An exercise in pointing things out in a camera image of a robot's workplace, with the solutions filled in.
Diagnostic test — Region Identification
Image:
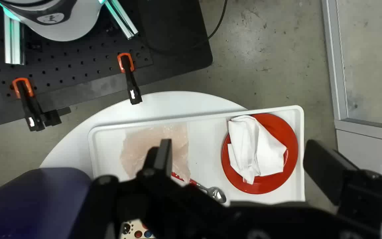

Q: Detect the aluminium extrusion bar right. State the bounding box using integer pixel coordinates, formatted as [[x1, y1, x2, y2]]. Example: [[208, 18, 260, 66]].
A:
[[101, 0, 138, 40]]

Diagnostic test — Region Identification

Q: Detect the dark blue bin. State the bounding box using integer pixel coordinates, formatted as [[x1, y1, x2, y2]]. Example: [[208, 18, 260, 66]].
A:
[[0, 167, 92, 239]]

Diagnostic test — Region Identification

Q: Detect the orange black clamp left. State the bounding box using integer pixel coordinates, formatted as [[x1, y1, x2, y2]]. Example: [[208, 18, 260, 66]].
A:
[[11, 77, 71, 131]]

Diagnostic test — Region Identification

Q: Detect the aluminium extrusion bar left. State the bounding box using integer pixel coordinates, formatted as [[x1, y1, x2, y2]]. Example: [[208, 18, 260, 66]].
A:
[[4, 16, 24, 65]]

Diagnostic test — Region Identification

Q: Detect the black perforated breadboard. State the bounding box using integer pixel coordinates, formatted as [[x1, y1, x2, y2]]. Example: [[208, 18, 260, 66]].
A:
[[0, 0, 212, 125]]

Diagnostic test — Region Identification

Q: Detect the grey white robot base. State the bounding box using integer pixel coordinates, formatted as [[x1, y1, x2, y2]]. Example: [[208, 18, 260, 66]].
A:
[[0, 0, 104, 42]]

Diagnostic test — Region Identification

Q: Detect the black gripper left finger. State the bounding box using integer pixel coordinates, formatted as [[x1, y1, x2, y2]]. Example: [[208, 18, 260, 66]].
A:
[[138, 139, 173, 178]]

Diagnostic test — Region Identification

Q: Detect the aluminium extrusion bar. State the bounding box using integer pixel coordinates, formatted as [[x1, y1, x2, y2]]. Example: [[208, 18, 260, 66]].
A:
[[4, 16, 24, 65], [101, 0, 138, 40]]

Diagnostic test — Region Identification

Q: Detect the red handled metal spoon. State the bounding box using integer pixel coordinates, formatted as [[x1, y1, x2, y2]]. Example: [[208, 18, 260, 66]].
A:
[[171, 172, 227, 204]]

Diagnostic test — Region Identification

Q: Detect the orange black clamp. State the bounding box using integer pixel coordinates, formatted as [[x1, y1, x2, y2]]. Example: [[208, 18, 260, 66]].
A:
[[117, 52, 142, 105], [11, 77, 71, 131]]

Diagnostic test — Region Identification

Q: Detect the red round plate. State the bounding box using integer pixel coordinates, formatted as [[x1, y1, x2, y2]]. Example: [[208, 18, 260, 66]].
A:
[[220, 113, 300, 195]]

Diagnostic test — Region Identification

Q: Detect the wooden button board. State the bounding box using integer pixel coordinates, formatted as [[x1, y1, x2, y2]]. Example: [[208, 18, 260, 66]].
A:
[[120, 219, 157, 239]]

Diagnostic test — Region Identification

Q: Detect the brown paper towel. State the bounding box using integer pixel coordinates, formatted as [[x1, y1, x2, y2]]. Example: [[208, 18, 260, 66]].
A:
[[121, 123, 191, 180]]

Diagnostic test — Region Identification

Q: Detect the orange black clamp right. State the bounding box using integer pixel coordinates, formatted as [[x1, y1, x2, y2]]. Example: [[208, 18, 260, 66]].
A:
[[117, 52, 142, 105]]

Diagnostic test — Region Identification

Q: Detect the white crumpled napkin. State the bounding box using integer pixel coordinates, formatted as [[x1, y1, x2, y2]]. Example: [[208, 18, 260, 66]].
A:
[[227, 115, 287, 184]]

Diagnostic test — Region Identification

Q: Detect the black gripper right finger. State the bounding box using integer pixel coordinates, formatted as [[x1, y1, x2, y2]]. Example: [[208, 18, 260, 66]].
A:
[[304, 139, 358, 204]]

